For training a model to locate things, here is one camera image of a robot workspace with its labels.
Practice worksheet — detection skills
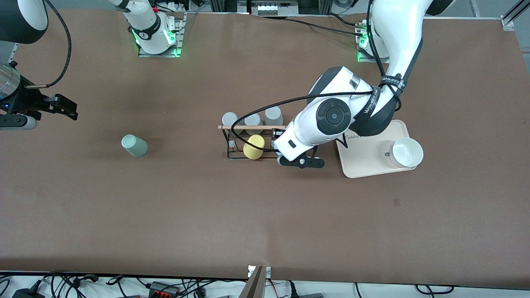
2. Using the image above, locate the orange black connector block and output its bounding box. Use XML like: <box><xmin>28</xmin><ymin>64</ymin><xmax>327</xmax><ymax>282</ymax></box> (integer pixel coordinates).
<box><xmin>149</xmin><ymin>281</ymin><xmax>181</xmax><ymax>297</ymax></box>

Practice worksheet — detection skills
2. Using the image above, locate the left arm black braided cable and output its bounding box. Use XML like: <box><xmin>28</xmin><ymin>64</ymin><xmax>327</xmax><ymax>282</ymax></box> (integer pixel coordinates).
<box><xmin>231</xmin><ymin>0</ymin><xmax>403</xmax><ymax>154</ymax></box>

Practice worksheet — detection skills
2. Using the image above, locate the pale green cup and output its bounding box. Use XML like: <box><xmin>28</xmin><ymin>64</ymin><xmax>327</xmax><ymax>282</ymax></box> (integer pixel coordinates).
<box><xmin>121</xmin><ymin>135</ymin><xmax>148</xmax><ymax>157</ymax></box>

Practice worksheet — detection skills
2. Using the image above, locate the long black table cable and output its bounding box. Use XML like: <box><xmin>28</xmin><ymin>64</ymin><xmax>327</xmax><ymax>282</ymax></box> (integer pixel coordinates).
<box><xmin>286</xmin><ymin>16</ymin><xmax>367</xmax><ymax>36</ymax></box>

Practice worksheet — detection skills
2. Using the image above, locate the grey cup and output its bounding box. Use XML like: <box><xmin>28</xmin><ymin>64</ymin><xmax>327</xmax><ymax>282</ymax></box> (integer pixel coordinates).
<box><xmin>244</xmin><ymin>113</ymin><xmax>263</xmax><ymax>135</ymax></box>
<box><xmin>222</xmin><ymin>112</ymin><xmax>243</xmax><ymax>136</ymax></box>
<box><xmin>264</xmin><ymin>106</ymin><xmax>284</xmax><ymax>127</ymax></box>

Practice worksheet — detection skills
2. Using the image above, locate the black wire cup rack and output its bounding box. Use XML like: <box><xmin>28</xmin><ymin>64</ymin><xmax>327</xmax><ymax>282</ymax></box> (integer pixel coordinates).
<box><xmin>218</xmin><ymin>123</ymin><xmax>288</xmax><ymax>161</ymax></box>

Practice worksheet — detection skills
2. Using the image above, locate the yellow cup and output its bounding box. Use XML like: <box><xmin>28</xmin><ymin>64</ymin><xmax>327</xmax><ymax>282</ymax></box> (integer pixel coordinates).
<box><xmin>243</xmin><ymin>135</ymin><xmax>265</xmax><ymax>160</ymax></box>

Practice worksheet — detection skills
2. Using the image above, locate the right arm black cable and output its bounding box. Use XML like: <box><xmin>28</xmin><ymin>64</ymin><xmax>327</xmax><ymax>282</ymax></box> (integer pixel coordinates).
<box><xmin>24</xmin><ymin>0</ymin><xmax>72</xmax><ymax>89</ymax></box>

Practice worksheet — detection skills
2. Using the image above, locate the aluminium corner bracket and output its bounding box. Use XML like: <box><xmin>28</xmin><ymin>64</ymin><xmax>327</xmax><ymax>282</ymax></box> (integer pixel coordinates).
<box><xmin>500</xmin><ymin>0</ymin><xmax>530</xmax><ymax>32</ymax></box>

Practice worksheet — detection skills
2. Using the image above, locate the right arm aluminium base plate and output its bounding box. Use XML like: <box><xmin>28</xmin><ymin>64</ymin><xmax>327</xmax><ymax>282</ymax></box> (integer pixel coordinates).
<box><xmin>138</xmin><ymin>12</ymin><xmax>185</xmax><ymax>58</ymax></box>

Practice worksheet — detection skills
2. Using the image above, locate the left arm aluminium base plate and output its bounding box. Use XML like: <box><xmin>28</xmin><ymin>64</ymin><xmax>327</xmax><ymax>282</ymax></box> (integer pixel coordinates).
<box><xmin>357</xmin><ymin>21</ymin><xmax>390</xmax><ymax>64</ymax></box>

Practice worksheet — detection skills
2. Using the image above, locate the grey beam with white bracket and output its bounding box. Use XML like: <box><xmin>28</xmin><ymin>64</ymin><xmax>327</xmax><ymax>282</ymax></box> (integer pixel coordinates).
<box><xmin>239</xmin><ymin>265</ymin><xmax>272</xmax><ymax>298</ymax></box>

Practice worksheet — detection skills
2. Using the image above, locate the black power adapter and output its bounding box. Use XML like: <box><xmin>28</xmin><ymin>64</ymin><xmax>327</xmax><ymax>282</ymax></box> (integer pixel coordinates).
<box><xmin>12</xmin><ymin>288</ymin><xmax>45</xmax><ymax>298</ymax></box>

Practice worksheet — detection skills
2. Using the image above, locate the beige rabbit print tray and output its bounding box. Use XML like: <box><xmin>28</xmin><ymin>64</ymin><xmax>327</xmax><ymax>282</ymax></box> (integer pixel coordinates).
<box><xmin>336</xmin><ymin>120</ymin><xmax>419</xmax><ymax>179</ymax></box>

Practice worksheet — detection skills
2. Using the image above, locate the black looped cable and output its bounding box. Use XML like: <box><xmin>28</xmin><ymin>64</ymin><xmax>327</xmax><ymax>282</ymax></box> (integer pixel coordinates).
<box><xmin>415</xmin><ymin>284</ymin><xmax>455</xmax><ymax>295</ymax></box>

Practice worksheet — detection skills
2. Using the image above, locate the white bowl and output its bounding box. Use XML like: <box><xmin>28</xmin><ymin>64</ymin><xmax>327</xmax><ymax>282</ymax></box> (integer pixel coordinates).
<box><xmin>379</xmin><ymin>137</ymin><xmax>424</xmax><ymax>169</ymax></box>

